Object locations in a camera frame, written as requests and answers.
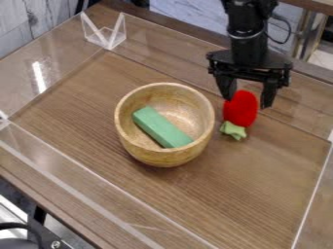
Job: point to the green rectangular block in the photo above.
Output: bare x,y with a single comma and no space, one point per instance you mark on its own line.
159,128

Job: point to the metal table leg frame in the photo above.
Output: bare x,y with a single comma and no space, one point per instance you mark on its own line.
307,35

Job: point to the clear acrylic corner bracket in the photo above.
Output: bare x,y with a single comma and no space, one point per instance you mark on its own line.
104,37

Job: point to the black table leg bracket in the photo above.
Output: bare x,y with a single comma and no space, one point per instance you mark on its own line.
49,241

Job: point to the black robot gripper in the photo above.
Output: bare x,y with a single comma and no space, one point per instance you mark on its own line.
274,66

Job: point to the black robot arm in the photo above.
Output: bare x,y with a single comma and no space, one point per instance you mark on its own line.
248,60

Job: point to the wooden bowl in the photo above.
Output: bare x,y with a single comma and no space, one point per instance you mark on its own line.
184,107

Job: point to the red plush fruit green leaves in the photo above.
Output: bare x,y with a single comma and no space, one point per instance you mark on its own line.
239,112

